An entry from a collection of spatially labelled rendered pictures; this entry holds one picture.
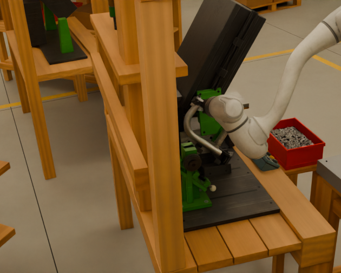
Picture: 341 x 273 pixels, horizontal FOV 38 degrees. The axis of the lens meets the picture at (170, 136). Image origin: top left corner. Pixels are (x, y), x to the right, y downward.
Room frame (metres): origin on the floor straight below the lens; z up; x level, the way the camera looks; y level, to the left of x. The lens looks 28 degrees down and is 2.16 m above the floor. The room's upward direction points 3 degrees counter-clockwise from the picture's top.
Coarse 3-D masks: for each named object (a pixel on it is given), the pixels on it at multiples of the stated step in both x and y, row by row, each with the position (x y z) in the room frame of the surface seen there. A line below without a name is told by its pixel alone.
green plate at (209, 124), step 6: (198, 90) 2.07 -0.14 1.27; (204, 90) 2.07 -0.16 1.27; (210, 90) 2.08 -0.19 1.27; (216, 90) 2.08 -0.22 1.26; (204, 96) 2.06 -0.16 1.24; (210, 96) 2.07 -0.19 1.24; (198, 114) 2.10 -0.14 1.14; (204, 114) 2.04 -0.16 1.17; (198, 120) 2.10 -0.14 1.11; (204, 120) 2.03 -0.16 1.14; (210, 120) 2.04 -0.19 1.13; (204, 126) 2.03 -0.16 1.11; (210, 126) 2.03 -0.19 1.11; (216, 126) 2.04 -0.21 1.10; (204, 132) 2.02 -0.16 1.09; (210, 132) 2.02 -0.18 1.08; (216, 132) 2.03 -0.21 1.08
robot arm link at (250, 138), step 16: (320, 32) 1.75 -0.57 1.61; (304, 48) 1.74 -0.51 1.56; (320, 48) 1.74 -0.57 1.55; (288, 64) 1.74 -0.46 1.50; (288, 80) 1.72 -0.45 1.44; (288, 96) 1.71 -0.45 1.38; (272, 112) 1.70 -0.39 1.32; (240, 128) 1.65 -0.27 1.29; (256, 128) 1.66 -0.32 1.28; (272, 128) 1.69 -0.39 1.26; (240, 144) 1.65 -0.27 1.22; (256, 144) 1.64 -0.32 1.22
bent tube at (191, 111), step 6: (192, 108) 2.00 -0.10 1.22; (198, 108) 2.01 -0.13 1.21; (186, 114) 2.00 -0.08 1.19; (192, 114) 1.99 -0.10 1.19; (186, 120) 1.98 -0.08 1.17; (186, 126) 1.98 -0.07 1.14; (186, 132) 1.97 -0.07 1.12; (192, 132) 1.97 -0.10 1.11; (192, 138) 1.97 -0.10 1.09; (198, 138) 1.97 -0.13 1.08; (204, 144) 1.96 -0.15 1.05; (210, 144) 1.97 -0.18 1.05; (210, 150) 1.96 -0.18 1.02; (216, 150) 1.96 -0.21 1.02
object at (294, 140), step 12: (288, 120) 2.43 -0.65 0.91; (276, 132) 2.36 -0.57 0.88; (288, 132) 2.35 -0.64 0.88; (300, 132) 2.35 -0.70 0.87; (312, 132) 2.26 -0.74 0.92; (276, 144) 2.21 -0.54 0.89; (288, 144) 2.21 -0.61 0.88; (300, 144) 2.23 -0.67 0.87; (312, 144) 2.21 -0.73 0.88; (324, 144) 2.14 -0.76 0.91; (276, 156) 2.20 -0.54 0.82; (288, 156) 2.10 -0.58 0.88; (300, 156) 2.12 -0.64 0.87; (312, 156) 2.13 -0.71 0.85; (288, 168) 2.10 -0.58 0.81
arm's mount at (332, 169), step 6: (336, 156) 2.01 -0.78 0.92; (318, 162) 1.98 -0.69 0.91; (324, 162) 1.96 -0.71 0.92; (330, 162) 1.96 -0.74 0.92; (336, 162) 1.96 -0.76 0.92; (318, 168) 1.98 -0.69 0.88; (324, 168) 1.93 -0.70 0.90; (330, 168) 1.91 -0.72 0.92; (336, 168) 1.91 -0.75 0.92; (324, 174) 1.93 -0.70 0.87; (330, 174) 1.89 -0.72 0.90; (336, 174) 1.86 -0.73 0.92; (330, 180) 1.88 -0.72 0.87; (336, 180) 1.85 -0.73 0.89; (336, 186) 1.84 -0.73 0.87
